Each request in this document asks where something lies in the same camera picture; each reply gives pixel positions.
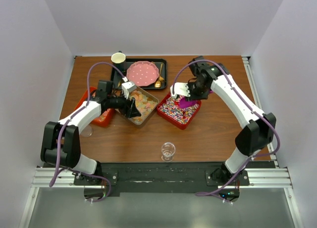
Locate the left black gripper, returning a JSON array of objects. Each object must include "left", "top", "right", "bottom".
[{"left": 107, "top": 90, "right": 141, "bottom": 118}]

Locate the silver tin of gummies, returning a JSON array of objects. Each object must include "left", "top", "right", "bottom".
[{"left": 116, "top": 87, "right": 159, "bottom": 128}]

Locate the purple plastic scoop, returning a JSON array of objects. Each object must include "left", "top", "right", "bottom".
[{"left": 178, "top": 90, "right": 213, "bottom": 109}]

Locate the red box of lollipops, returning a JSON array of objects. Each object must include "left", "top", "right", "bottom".
[{"left": 157, "top": 93, "right": 202, "bottom": 130}]

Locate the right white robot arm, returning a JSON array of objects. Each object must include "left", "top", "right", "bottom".
[{"left": 185, "top": 56, "right": 277, "bottom": 186}]

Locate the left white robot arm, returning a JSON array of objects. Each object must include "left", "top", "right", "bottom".
[{"left": 41, "top": 81, "right": 141, "bottom": 186}]

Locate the orange candy box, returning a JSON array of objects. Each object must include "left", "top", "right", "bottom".
[{"left": 70, "top": 87, "right": 114, "bottom": 129}]

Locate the gold spoon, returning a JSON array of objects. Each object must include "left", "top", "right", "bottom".
[{"left": 155, "top": 63, "right": 163, "bottom": 89}]

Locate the gold fork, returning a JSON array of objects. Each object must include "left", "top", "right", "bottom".
[{"left": 158, "top": 63, "right": 165, "bottom": 84}]

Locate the pink polka dot plate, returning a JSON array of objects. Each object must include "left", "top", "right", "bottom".
[{"left": 126, "top": 61, "right": 159, "bottom": 87}]

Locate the clear jar lid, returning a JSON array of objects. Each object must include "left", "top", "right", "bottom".
[{"left": 80, "top": 125, "right": 93, "bottom": 137}]

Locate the clear glass jar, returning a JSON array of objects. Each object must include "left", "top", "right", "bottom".
[{"left": 161, "top": 142, "right": 176, "bottom": 162}]

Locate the dark green cup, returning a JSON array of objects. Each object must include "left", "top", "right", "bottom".
[{"left": 110, "top": 51, "right": 126, "bottom": 72}]

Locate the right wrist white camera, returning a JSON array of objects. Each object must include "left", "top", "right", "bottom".
[{"left": 170, "top": 82, "right": 190, "bottom": 99}]

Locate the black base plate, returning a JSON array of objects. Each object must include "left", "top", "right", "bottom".
[{"left": 74, "top": 161, "right": 250, "bottom": 198}]

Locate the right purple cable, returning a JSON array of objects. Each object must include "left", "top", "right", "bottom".
[{"left": 172, "top": 59, "right": 281, "bottom": 197}]

